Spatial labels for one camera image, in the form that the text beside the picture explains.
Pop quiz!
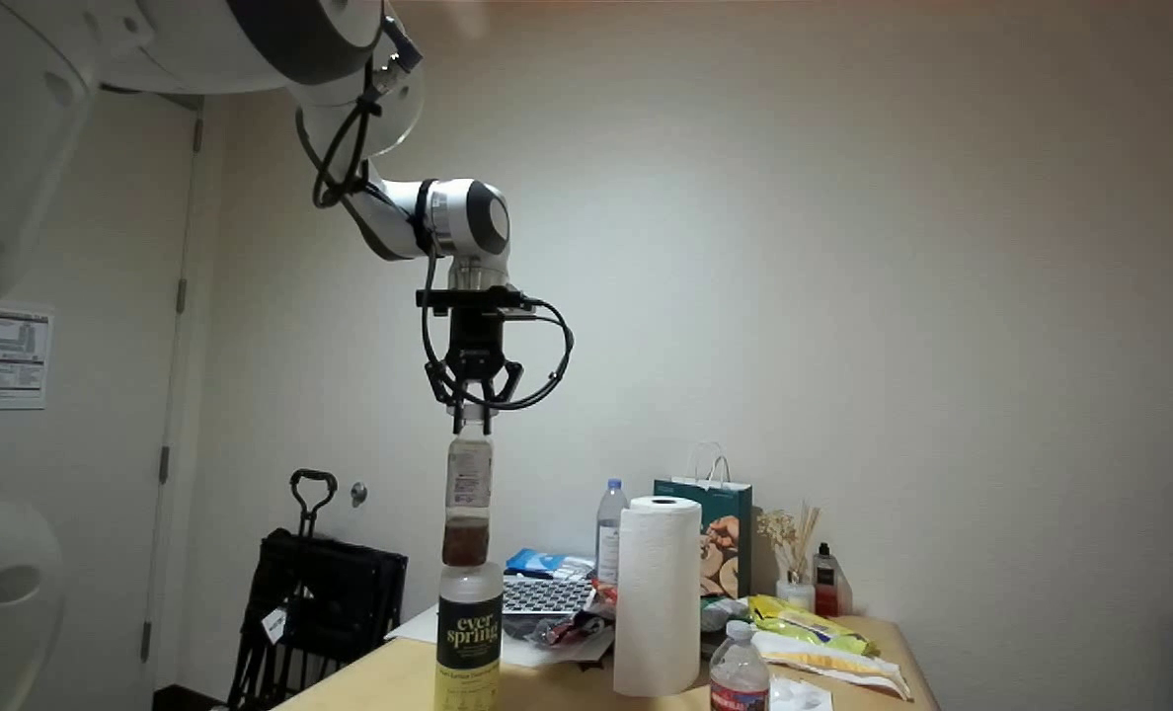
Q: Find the beige plastic bag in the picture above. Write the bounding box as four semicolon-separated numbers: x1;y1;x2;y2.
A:
753;628;915;702

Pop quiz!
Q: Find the small clear white-capped bottle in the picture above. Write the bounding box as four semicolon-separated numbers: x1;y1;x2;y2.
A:
443;432;496;570

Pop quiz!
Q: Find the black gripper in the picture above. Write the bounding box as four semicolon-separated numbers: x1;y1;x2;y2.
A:
426;312;521;438

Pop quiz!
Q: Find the small red bottle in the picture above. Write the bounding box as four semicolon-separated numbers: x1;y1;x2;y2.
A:
808;540;840;621

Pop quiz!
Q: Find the red-label clear water bottle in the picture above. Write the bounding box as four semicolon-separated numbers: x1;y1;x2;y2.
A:
707;617;775;711

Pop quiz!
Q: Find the green paper gift bag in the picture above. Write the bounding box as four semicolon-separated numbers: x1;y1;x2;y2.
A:
650;449;757;604

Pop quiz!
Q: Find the yellow plastic packet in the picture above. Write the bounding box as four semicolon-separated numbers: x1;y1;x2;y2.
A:
737;592;884;662

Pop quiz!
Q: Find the wrapped plastic cutlery packet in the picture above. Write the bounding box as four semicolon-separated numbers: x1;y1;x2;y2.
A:
765;675;837;711

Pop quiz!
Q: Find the grey keyboard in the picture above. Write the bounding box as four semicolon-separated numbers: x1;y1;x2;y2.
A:
496;574;617;650

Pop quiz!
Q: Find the white paper towel roll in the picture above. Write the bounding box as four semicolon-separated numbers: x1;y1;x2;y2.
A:
609;492;707;698

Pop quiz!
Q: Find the blue-capped clear water bottle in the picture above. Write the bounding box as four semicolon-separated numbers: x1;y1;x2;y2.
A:
592;474;633;590

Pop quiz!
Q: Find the blue snack packet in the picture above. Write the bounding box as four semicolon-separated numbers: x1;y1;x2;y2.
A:
503;544;578;586

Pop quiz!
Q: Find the black folding crate cart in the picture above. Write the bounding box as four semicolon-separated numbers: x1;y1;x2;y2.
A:
225;467;410;711

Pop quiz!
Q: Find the yellow ever spring bottle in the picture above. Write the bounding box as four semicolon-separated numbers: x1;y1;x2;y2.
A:
434;558;504;711

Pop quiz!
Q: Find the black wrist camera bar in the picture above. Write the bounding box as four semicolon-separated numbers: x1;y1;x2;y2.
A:
414;283;538;320

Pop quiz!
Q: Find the reed diffuser jar with sticks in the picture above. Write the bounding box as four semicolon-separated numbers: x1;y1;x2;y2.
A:
757;504;826;609

